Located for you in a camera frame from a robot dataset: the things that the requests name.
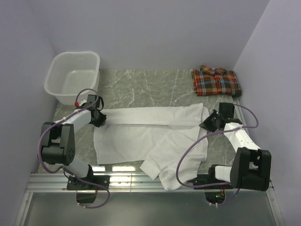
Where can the folded plaid flannel shirt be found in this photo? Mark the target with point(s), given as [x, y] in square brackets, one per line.
[210, 81]

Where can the white plastic laundry basket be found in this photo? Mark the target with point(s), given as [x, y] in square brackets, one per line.
[72, 75]

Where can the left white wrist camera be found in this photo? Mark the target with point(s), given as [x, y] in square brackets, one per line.
[80, 103]

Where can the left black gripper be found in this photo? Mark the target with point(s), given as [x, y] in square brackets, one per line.
[102, 118]

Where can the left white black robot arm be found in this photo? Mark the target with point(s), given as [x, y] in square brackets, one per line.
[56, 146]

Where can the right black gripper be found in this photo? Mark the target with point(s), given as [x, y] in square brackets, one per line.
[206, 125]

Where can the aluminium mounting rail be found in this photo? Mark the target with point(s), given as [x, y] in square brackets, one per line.
[119, 183]

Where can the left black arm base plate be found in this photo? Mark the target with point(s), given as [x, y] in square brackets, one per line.
[87, 188]

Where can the white long sleeve shirt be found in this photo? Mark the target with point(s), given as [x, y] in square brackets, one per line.
[167, 140]

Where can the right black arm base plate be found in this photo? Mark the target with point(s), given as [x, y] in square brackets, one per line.
[215, 193]

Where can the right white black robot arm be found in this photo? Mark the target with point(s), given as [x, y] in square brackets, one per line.
[251, 166]

